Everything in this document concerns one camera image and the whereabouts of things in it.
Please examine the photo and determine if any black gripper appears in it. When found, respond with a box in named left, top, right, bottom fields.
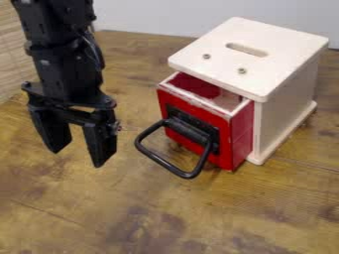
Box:
left=23, top=39, right=119, bottom=154

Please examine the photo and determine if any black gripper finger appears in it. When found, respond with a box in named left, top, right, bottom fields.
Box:
left=83, top=123, right=116, bottom=168

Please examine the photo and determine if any black metal drawer handle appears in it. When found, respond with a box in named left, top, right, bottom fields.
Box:
left=134, top=104, right=222, bottom=181

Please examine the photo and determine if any red drawer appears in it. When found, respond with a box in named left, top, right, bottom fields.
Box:
left=156, top=71, right=255, bottom=172

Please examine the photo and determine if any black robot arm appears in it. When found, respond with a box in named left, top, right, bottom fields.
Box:
left=11, top=0, right=119, bottom=168

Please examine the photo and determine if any white wooden drawer cabinet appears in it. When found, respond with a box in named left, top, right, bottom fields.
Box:
left=168, top=17, right=329, bottom=165

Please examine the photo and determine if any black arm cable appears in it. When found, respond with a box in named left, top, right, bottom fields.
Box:
left=82, top=30, right=106, bottom=71

